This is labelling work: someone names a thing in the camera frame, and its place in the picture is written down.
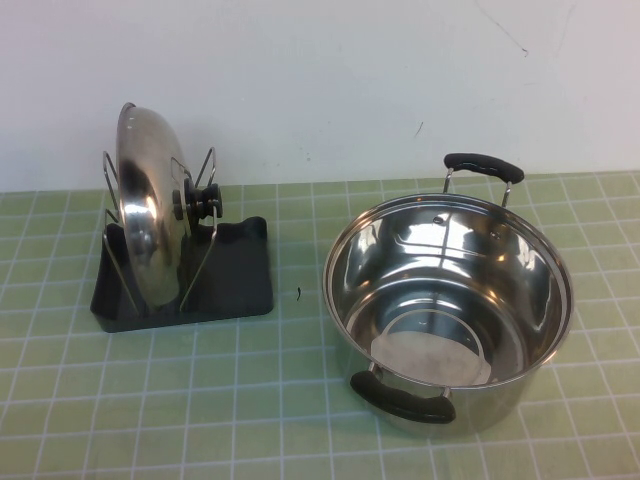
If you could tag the small black debris scrap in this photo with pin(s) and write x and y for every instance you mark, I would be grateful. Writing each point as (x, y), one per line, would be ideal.
(298, 294)

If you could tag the stainless steel pot lid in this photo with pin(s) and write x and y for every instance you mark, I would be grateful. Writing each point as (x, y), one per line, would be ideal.
(146, 225)

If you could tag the green grid tablecloth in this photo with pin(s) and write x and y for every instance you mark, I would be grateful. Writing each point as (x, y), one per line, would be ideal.
(250, 400)

